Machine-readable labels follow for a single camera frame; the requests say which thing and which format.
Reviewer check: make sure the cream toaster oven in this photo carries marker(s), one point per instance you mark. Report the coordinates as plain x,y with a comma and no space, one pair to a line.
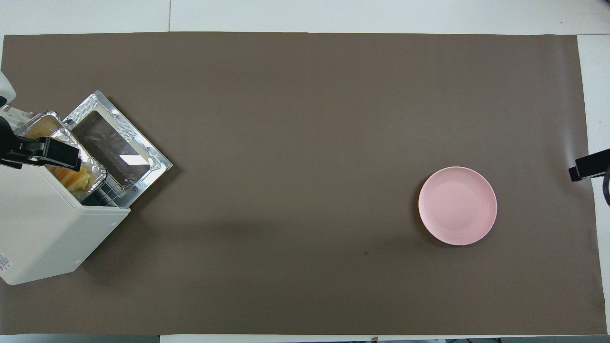
43,228

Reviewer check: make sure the brown table mat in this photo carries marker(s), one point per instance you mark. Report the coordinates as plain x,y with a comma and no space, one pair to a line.
295,143

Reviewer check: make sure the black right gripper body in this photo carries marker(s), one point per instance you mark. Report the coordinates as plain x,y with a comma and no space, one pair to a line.
603,163

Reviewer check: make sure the sliced golden bread loaf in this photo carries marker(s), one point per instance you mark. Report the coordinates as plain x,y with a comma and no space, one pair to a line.
74,180

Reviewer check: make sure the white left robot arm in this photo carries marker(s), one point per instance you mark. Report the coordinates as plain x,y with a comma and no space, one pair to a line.
5,88

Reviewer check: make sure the aluminium foil tray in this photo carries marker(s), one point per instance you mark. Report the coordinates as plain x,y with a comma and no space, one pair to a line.
90,164

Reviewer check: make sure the pink round plate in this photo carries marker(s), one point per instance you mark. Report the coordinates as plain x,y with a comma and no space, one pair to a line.
457,206

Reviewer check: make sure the glass oven door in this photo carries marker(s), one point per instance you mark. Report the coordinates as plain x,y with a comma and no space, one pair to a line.
119,143

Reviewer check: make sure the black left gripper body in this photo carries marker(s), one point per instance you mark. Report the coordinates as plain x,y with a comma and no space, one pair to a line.
5,143

